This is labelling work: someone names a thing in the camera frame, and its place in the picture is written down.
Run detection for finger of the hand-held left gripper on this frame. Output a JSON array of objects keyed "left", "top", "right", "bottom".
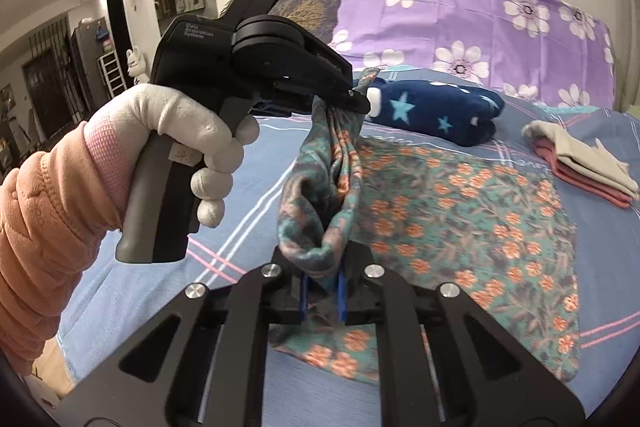
[{"left": 272, "top": 77, "right": 372, "bottom": 116}]

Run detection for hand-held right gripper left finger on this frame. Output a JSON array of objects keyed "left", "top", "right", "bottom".
[{"left": 55, "top": 252, "right": 308, "bottom": 427}]

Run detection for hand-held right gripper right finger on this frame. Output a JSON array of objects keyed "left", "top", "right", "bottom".
[{"left": 337, "top": 247, "right": 586, "bottom": 427}]

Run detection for teal floral cloth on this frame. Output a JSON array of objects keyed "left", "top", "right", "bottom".
[{"left": 267, "top": 67, "right": 581, "bottom": 383}]

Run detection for folded maroon and beige clothes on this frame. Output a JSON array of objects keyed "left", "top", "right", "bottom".
[{"left": 521, "top": 119, "right": 640, "bottom": 201}]

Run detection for person's left hand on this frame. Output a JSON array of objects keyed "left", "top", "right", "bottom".
[{"left": 82, "top": 83, "right": 259, "bottom": 229}]

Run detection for white cat figurine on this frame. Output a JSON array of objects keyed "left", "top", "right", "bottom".
[{"left": 126, "top": 48, "right": 147, "bottom": 85}]

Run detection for white shelf rack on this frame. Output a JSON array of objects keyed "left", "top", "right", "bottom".
[{"left": 99, "top": 51, "right": 127, "bottom": 98}]

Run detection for navy star fleece blanket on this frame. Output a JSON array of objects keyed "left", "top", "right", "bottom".
[{"left": 367, "top": 77, "right": 506, "bottom": 148}]

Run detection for brown patterned pillow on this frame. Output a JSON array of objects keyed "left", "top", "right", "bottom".
[{"left": 272, "top": 0, "right": 351, "bottom": 52}]

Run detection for dark tall cabinet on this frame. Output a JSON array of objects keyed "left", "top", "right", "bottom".
[{"left": 69, "top": 18, "right": 110, "bottom": 108}]

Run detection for purple floral pillow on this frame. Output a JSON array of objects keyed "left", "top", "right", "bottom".
[{"left": 327, "top": 0, "right": 616, "bottom": 112}]

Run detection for dark barred door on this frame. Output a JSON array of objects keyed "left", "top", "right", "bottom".
[{"left": 21, "top": 47, "right": 68, "bottom": 140}]

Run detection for maroon folded cloth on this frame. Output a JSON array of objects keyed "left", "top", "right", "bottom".
[{"left": 532, "top": 137, "right": 633, "bottom": 208}]

